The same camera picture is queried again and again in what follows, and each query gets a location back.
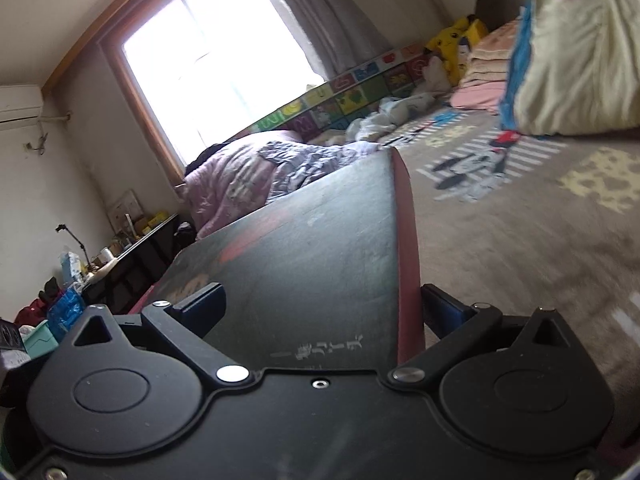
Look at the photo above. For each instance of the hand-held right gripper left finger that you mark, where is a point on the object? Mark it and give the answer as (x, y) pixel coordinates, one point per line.
(202, 305)

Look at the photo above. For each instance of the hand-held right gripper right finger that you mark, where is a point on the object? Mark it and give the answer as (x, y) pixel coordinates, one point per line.
(442, 310)

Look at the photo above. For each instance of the dark portrait box lid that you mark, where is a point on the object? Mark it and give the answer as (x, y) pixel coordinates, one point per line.
(310, 260)

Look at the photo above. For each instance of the red clothing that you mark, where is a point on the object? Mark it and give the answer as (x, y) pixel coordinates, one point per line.
(32, 312)

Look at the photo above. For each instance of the teal storage bin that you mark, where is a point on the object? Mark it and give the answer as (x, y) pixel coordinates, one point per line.
(42, 342)

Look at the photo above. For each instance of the black clothing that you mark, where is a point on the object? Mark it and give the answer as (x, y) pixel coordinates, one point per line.
(51, 291)

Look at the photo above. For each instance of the blue plastic bag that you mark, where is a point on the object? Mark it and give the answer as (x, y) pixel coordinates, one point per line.
(67, 307)

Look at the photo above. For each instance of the dark desk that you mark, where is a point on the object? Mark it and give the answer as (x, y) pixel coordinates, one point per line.
(135, 260)

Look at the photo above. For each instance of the blue tissue pack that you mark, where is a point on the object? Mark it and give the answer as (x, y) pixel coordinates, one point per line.
(70, 267)

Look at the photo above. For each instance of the yellow box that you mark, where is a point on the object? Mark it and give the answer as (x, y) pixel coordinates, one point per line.
(152, 222)

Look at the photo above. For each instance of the white cup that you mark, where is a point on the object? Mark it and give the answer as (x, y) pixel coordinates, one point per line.
(106, 255)

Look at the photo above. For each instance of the framed picture board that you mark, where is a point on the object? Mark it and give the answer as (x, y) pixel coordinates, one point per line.
(125, 212)

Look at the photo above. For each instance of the pink quilt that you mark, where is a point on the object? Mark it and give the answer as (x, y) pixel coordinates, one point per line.
(225, 180)

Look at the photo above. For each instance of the lilac floral quilt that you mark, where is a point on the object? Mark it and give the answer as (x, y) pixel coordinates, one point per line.
(320, 162)

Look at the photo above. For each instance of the white crumpled clothing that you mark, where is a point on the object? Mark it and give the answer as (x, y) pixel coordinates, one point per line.
(390, 117)

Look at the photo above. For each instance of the white air conditioner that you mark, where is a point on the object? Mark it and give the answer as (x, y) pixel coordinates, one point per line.
(19, 105)

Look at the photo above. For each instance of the wooden framed window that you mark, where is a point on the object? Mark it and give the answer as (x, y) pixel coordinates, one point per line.
(215, 70)

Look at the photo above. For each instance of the colourful alphabet foam mat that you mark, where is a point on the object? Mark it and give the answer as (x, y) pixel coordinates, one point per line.
(350, 92)

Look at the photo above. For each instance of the white pink plush toy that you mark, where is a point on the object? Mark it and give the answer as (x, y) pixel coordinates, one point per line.
(436, 72)

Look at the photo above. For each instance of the folded pink blanket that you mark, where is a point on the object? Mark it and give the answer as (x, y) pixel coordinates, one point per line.
(485, 75)

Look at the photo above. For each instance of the yellow plush toy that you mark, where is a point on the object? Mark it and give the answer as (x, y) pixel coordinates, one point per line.
(455, 45)

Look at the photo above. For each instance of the cream duvet with blue edge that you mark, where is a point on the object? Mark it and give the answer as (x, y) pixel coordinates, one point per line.
(580, 50)

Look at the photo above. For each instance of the grey curtain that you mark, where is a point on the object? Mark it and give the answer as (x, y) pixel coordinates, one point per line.
(325, 10)

